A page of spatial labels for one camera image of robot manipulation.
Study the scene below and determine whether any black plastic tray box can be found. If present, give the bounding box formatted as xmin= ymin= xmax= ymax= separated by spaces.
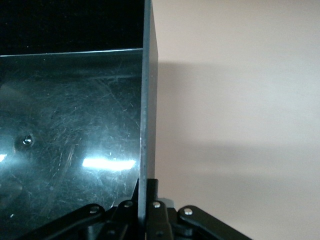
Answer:
xmin=0 ymin=0 xmax=161 ymax=240

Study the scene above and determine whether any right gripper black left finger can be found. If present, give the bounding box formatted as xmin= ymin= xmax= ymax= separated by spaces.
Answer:
xmin=14 ymin=180 xmax=141 ymax=240

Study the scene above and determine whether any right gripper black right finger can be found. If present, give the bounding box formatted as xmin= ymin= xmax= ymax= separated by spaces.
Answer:
xmin=145 ymin=178 xmax=254 ymax=240

